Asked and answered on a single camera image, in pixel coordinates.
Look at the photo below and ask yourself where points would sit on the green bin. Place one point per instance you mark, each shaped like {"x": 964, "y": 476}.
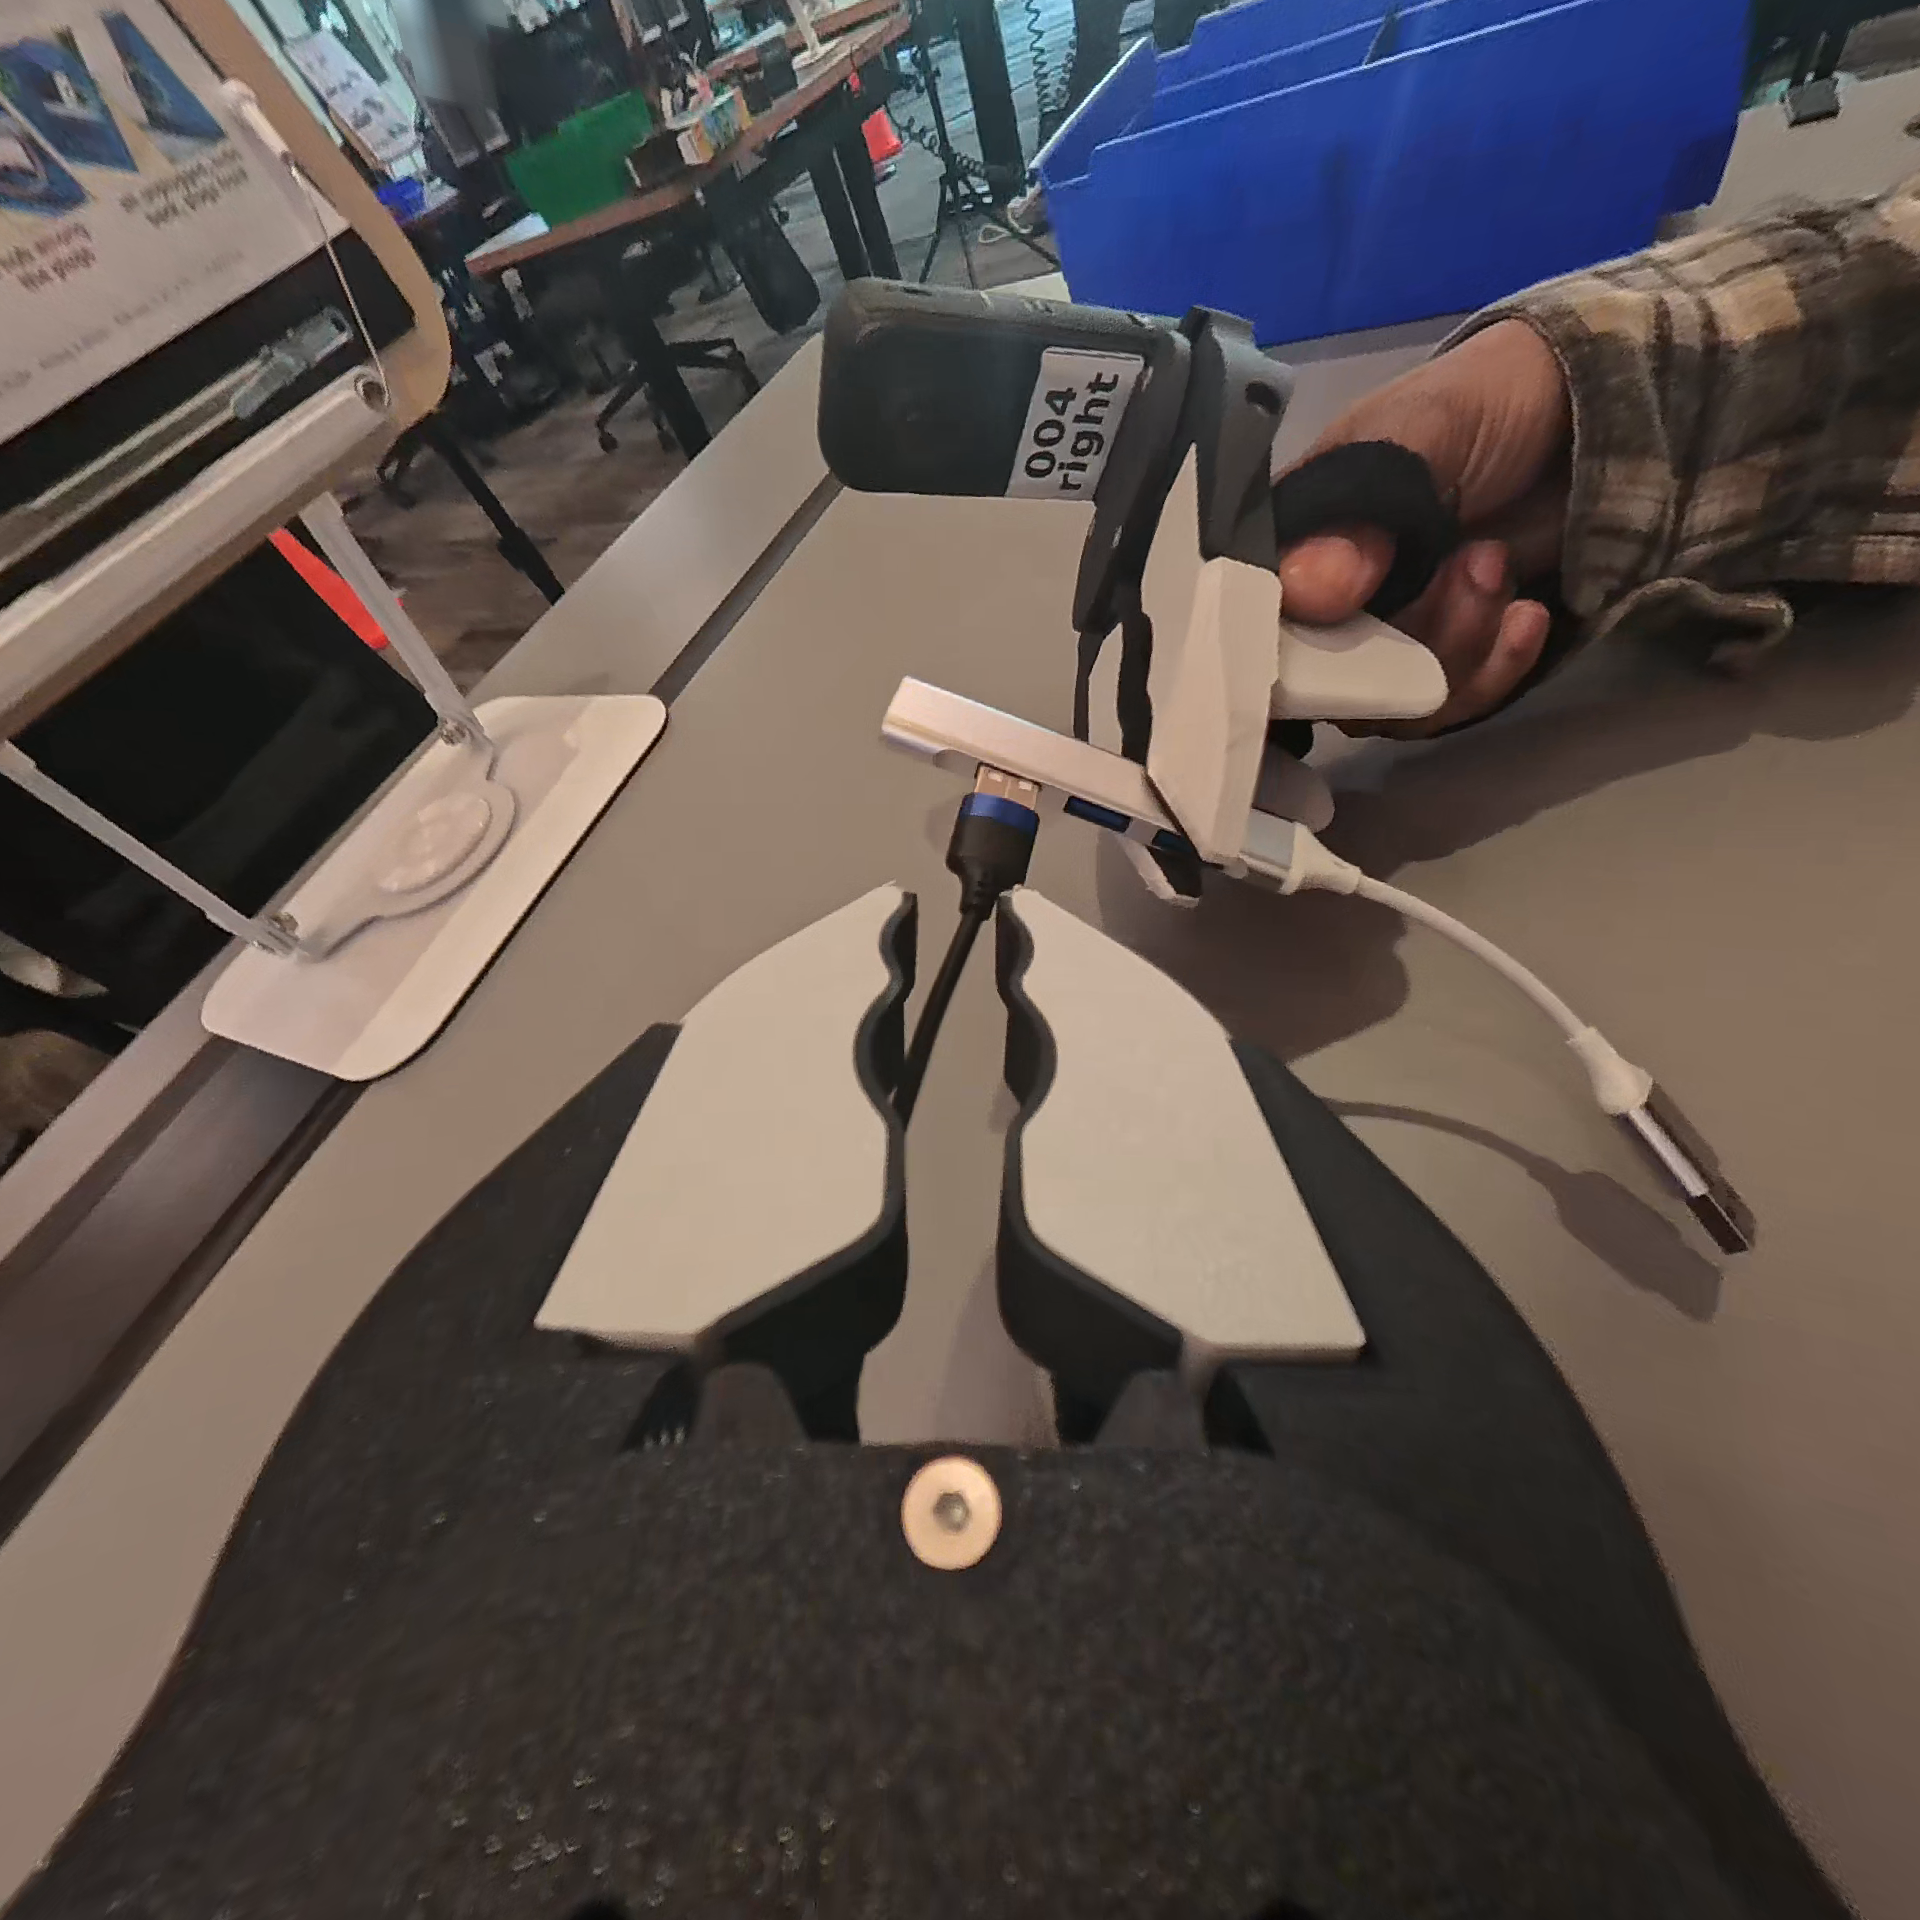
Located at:
{"x": 576, "y": 156}

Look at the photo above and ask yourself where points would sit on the printed instruction sheet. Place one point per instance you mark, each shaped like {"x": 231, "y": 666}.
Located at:
{"x": 135, "y": 255}

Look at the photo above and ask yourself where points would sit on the person's right hand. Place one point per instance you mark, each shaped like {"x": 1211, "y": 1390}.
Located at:
{"x": 1500, "y": 451}

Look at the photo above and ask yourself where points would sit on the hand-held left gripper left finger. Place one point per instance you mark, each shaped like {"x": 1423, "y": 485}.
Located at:
{"x": 735, "y": 1185}

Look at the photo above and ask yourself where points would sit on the wooden background desk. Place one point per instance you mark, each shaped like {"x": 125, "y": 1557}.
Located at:
{"x": 630, "y": 211}

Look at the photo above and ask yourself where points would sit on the black office chair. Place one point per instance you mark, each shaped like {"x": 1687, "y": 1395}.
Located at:
{"x": 675, "y": 391}

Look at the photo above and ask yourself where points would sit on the blue plastic storage bin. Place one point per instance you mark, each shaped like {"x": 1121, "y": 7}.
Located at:
{"x": 1425, "y": 211}

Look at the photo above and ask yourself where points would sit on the silver usb hub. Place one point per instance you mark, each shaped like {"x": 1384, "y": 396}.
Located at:
{"x": 1020, "y": 742}

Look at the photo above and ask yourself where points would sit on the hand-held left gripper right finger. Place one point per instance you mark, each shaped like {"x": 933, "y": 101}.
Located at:
{"x": 1185, "y": 1201}

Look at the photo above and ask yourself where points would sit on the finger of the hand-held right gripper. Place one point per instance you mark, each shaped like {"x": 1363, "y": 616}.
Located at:
{"x": 1158, "y": 885}
{"x": 1222, "y": 691}

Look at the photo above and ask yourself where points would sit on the orange floor cone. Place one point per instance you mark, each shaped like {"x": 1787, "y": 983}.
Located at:
{"x": 337, "y": 591}
{"x": 883, "y": 141}

